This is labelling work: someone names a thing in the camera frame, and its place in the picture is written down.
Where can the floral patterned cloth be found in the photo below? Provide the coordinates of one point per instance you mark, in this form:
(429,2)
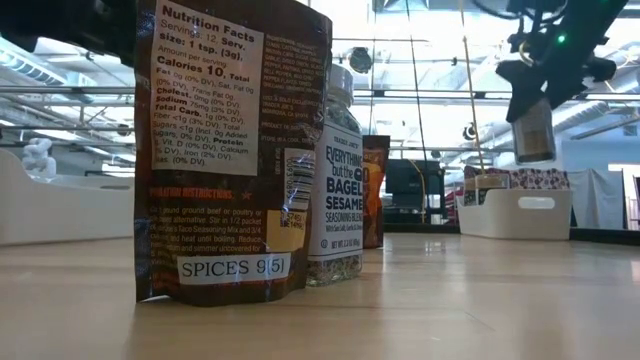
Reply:
(540,177)

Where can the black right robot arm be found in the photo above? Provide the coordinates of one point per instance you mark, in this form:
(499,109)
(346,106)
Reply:
(592,22)

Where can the white lumpy figure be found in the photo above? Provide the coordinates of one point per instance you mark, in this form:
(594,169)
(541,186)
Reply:
(39,152)

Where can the brown seasoning packet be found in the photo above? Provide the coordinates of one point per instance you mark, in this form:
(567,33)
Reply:
(375,190)
(225,200)

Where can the white hanging sheet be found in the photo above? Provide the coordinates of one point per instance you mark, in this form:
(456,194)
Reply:
(597,200)

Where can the white plastic bin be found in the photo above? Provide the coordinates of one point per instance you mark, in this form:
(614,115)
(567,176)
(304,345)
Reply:
(500,220)
(60,210)

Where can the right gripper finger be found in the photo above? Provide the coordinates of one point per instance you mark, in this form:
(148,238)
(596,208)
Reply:
(525,85)
(562,87)

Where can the tan lid spice jar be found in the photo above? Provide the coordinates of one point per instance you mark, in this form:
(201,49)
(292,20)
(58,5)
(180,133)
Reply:
(492,182)
(534,135)
(469,192)

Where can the ceiling light strip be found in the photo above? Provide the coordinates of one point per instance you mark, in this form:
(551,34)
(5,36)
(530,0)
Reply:
(425,94)

